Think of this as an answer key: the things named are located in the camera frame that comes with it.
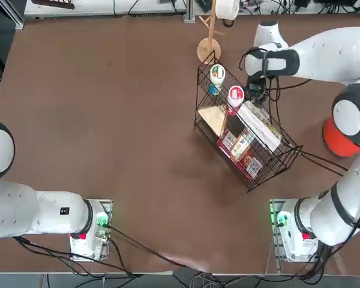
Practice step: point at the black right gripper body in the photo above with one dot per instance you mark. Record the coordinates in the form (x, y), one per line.
(258, 93)

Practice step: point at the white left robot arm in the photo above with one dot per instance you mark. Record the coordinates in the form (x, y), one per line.
(48, 213)

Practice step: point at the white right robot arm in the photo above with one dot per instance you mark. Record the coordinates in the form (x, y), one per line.
(333, 48)

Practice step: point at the orange bin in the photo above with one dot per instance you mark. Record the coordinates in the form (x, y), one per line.
(339, 144)

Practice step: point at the red-lid white jar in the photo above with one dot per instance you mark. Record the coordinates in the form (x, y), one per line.
(235, 95)

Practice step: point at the long white yellow box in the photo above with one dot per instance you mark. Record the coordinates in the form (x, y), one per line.
(258, 129)

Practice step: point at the teal snack box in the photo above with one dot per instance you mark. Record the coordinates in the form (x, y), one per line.
(213, 89)

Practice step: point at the green-lid white jar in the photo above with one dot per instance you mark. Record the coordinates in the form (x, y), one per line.
(217, 73)

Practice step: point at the wrapped triangle sandwich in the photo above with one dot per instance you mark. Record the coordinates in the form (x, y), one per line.
(213, 118)

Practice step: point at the orange snack box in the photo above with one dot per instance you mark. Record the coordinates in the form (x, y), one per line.
(239, 148)

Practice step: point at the red patterned snack box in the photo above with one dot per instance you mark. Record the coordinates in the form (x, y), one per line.
(252, 166)

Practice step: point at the wooden roll holder stand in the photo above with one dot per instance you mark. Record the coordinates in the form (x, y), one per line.
(208, 51)

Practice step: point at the white paper towel roll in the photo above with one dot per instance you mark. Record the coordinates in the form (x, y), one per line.
(228, 9)

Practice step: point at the white bench top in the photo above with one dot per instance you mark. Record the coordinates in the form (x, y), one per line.
(93, 7)

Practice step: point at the dark brown wooden rack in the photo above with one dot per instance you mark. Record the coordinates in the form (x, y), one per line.
(52, 3)

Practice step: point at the aluminium profile post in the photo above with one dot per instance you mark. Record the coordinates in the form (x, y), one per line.
(189, 10)

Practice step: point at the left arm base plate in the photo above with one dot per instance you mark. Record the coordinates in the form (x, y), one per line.
(106, 207)

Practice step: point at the aluminium frame rail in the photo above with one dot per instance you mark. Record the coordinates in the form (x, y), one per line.
(16, 18)

